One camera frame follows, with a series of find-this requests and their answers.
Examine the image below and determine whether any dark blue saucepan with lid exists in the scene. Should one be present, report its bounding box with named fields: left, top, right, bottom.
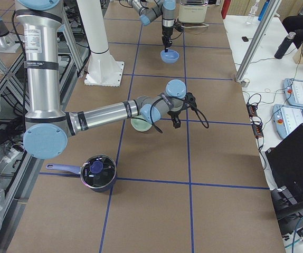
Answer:
left=46, top=154, right=117, bottom=192

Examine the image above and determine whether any blue bowl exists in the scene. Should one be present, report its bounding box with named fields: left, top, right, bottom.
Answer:
left=160, top=49, right=179, bottom=64

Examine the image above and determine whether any small black puck device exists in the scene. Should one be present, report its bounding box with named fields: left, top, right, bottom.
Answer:
left=241, top=36, right=249, bottom=42

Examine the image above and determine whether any green bowl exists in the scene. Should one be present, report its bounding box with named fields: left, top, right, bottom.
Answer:
left=130, top=115, right=152, bottom=132

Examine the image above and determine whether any black water bottle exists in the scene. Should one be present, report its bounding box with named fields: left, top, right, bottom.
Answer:
left=274, top=32, right=296, bottom=59

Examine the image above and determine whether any white toaster power cord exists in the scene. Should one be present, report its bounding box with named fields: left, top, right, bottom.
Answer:
left=177, top=22, right=210, bottom=28

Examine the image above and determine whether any cream and chrome toaster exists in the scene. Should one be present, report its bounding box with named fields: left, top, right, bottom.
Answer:
left=178, top=0, right=208, bottom=24

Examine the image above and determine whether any black laptop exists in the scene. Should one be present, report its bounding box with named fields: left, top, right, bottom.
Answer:
left=264, top=122, right=303, bottom=201

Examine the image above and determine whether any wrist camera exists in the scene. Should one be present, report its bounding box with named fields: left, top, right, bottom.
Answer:
left=185, top=92, right=197, bottom=111
left=173, top=22, right=184, bottom=33

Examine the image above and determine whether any aluminium frame post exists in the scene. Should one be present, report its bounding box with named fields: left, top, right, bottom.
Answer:
left=235, top=0, right=282, bottom=87

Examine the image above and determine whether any far blue teach pendant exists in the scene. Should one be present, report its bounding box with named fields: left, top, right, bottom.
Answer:
left=282, top=79, right=303, bottom=107

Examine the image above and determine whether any blue teach pendant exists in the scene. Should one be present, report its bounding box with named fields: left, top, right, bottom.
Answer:
left=282, top=79, right=303, bottom=107
left=272, top=104, right=303, bottom=139

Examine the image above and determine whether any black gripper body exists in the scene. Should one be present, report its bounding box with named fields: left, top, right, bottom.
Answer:
left=167, top=104, right=187, bottom=119
left=162, top=26, right=173, bottom=47

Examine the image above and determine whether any clear plastic bottle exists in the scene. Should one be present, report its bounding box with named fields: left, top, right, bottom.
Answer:
left=246, top=0, right=260, bottom=25

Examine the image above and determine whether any near blue teach pendant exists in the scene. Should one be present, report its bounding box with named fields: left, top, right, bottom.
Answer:
left=272, top=104, right=303, bottom=139

